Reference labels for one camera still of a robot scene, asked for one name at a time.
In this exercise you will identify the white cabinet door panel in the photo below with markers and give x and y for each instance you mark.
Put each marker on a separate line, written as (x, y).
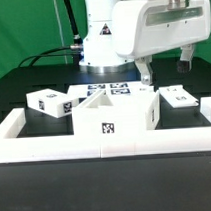
(177, 96)

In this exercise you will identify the white U-shaped fence frame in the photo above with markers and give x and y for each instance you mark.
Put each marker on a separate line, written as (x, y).
(103, 146)

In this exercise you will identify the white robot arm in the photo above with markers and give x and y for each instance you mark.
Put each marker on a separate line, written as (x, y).
(99, 54)

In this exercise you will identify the white cabinet body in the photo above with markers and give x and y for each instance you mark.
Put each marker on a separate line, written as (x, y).
(102, 114)

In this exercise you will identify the white cabinet top box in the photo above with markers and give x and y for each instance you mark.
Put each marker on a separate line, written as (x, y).
(51, 102)

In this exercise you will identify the white marker base plate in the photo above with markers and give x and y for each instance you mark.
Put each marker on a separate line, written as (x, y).
(119, 88)

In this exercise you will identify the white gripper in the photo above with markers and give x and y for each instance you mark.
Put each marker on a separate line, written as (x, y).
(148, 27)

